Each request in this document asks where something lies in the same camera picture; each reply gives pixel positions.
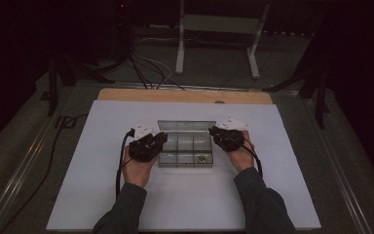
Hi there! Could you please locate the hand-held gripper cable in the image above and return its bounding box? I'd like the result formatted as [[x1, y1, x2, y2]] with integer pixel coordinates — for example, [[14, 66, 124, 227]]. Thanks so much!
[[115, 128, 135, 201], [242, 137, 264, 179]]

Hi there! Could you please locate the right hand-held gripper cable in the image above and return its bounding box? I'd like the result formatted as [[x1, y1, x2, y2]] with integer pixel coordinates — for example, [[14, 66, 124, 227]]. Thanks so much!
[[242, 137, 264, 179]]

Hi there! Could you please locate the long black floor cable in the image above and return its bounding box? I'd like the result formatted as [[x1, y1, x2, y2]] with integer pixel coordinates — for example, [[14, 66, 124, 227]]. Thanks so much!
[[0, 113, 90, 234]]

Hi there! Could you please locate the person's left hand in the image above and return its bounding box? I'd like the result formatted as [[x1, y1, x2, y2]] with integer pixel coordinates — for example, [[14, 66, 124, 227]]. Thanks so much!
[[122, 145, 159, 189]]

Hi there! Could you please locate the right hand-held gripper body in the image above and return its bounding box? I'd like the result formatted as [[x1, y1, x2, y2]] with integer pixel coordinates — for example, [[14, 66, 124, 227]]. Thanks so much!
[[214, 116, 250, 153]]

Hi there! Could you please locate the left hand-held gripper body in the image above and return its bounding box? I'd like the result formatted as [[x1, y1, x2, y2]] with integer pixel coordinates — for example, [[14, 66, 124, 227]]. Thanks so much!
[[129, 123, 162, 163]]

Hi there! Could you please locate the black stand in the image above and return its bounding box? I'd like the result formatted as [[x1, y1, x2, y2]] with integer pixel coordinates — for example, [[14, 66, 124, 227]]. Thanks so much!
[[47, 55, 115, 117], [262, 64, 330, 130]]

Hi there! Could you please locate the transparent grey compartment box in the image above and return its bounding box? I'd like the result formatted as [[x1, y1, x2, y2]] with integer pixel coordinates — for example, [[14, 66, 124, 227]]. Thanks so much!
[[157, 120, 217, 169]]

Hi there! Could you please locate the bundle of black cables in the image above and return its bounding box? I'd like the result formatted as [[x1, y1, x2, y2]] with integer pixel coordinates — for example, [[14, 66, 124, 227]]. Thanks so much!
[[128, 48, 186, 92]]

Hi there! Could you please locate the metal floor rail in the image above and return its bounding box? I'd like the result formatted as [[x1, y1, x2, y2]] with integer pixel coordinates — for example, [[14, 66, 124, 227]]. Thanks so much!
[[301, 97, 371, 234], [0, 113, 62, 234]]

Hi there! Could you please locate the white floor cable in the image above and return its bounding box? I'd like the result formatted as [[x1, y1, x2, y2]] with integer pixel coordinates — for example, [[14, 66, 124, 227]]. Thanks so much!
[[132, 52, 173, 91]]

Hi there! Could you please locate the white metal stand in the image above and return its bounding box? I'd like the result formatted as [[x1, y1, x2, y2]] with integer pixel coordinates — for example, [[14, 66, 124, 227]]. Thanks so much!
[[174, 0, 271, 80]]

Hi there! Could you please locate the left hand-held gripper cable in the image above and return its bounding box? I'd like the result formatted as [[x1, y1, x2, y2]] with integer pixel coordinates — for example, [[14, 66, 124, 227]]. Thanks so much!
[[115, 128, 135, 201]]

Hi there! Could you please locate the person's right hand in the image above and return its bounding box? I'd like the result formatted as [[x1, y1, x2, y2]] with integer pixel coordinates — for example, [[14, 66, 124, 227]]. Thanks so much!
[[228, 130, 256, 173]]

